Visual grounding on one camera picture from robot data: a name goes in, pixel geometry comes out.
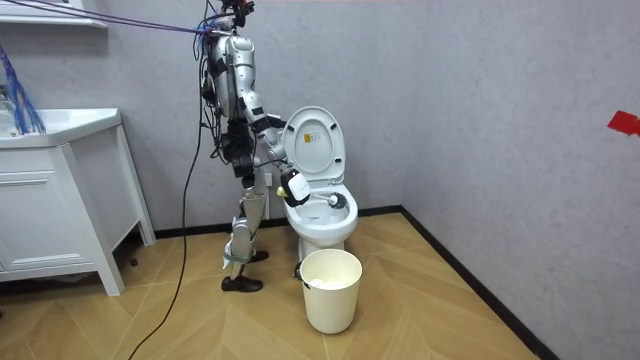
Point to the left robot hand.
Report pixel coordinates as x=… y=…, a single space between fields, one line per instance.
x=276 y=121

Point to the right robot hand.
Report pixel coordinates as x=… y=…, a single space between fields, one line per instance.
x=299 y=189

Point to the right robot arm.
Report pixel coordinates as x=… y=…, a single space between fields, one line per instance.
x=260 y=117

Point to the white toilet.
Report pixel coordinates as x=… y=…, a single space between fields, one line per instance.
x=317 y=145

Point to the robot legs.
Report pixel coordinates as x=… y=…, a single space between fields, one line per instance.
x=252 y=210

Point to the robot body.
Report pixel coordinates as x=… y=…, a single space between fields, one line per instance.
x=232 y=75

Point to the cream waste bin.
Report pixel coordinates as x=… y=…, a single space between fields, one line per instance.
x=330 y=305

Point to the white vanity cabinet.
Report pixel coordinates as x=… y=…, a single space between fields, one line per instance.
x=45 y=210

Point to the red tape piece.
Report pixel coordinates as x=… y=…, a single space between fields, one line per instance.
x=625 y=122

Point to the white wall socket box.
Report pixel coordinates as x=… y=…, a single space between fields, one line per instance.
x=268 y=179

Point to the white wall shelf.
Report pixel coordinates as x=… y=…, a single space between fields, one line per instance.
x=50 y=19

